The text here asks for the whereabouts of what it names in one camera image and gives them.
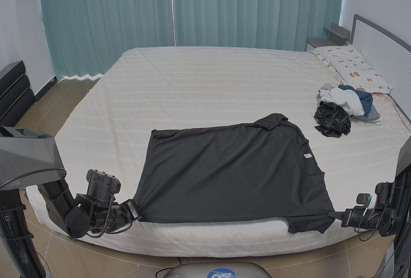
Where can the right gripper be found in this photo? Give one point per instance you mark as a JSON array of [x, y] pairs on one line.
[[353, 219]]

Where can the shiny black garment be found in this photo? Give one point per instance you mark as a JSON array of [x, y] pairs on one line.
[[332, 121]]

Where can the black T-shirt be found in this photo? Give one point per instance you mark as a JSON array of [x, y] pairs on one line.
[[224, 174]]

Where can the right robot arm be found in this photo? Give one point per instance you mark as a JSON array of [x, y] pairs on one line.
[[403, 180]]

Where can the black chest of drawers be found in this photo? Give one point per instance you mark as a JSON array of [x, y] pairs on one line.
[[14, 93]]

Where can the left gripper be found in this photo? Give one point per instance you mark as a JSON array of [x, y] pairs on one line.
[[123, 215]]

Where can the white printed pillow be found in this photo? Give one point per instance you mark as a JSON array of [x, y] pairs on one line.
[[353, 66]]

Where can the grey bedside table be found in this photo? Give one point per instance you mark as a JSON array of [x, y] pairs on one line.
[[327, 39]]

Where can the bed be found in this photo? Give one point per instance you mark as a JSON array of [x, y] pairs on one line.
[[208, 84]]

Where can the pile of clothes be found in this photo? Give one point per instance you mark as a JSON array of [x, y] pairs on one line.
[[345, 103]]

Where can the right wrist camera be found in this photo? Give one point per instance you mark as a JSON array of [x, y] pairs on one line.
[[363, 199]]

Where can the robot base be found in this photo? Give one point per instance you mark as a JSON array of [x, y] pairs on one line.
[[192, 270]]

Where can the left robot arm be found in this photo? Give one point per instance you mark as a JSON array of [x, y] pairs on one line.
[[29, 154]]

